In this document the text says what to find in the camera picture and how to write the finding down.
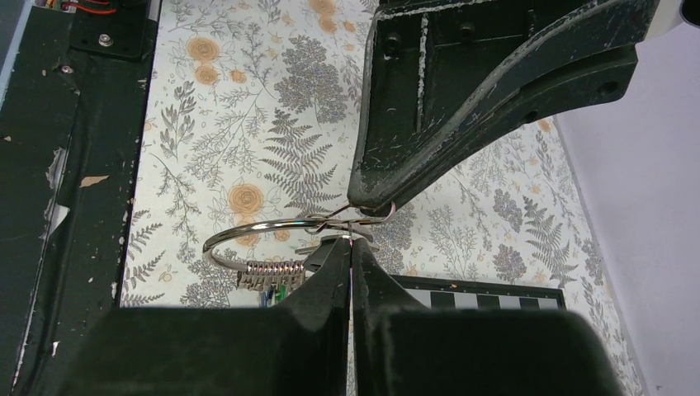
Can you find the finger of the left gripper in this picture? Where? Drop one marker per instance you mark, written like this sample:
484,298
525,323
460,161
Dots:
444,79

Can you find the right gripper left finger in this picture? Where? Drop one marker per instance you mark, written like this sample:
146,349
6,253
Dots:
296,347

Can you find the floral table mat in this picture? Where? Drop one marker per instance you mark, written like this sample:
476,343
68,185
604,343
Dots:
252,115

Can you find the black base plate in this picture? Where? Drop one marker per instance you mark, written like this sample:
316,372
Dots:
72,118

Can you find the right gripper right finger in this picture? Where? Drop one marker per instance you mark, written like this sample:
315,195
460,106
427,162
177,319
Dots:
404,348

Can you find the keyring with coloured keys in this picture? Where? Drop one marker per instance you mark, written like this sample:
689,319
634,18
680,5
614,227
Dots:
272,257

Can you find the black white chessboard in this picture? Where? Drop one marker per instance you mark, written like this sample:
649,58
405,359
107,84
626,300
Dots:
458,294

